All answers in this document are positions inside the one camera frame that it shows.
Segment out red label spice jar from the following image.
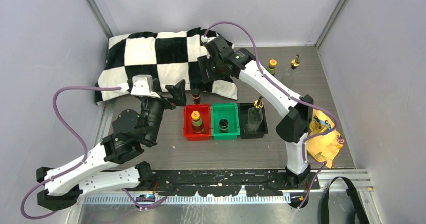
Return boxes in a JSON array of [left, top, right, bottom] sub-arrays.
[[191, 88, 201, 105]]

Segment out green label spice jar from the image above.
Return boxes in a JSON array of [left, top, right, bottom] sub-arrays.
[[219, 118, 229, 133]]

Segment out yellow cap chili sauce bottle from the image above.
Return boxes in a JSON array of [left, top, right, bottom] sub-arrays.
[[267, 59, 277, 76]]

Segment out clear glass oil bottle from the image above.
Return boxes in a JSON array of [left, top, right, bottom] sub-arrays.
[[243, 96, 264, 134]]

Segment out brown sauce glass bottle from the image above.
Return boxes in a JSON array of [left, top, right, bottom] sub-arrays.
[[281, 54, 300, 88]]

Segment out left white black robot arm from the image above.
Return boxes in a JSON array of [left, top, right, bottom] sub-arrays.
[[36, 78, 187, 211]]

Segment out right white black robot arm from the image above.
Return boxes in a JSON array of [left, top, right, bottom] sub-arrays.
[[198, 36, 313, 189]]

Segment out red plastic bin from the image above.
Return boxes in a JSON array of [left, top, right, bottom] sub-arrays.
[[183, 104, 212, 141]]

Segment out black white checkered cloth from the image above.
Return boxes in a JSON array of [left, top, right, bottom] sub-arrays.
[[95, 27, 238, 100]]

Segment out green plastic bin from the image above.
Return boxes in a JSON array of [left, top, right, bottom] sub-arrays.
[[210, 103, 241, 140]]

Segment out black plastic bin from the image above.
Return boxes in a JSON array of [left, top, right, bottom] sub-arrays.
[[237, 103, 269, 139]]

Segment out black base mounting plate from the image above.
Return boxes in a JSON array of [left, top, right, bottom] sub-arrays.
[[132, 169, 320, 197]]

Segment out yellow cloth rag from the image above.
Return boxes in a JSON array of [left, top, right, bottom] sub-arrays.
[[306, 109, 345, 168]]

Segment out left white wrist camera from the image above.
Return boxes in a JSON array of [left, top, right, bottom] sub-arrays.
[[130, 75, 160, 98]]

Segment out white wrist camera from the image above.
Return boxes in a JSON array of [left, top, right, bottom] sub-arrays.
[[200, 35, 215, 45], [130, 75, 160, 98]]

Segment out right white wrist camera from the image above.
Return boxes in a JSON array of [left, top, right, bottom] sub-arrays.
[[200, 35, 215, 45]]

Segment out aluminium slotted rail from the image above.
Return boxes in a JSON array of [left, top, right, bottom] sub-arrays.
[[83, 193, 291, 205]]

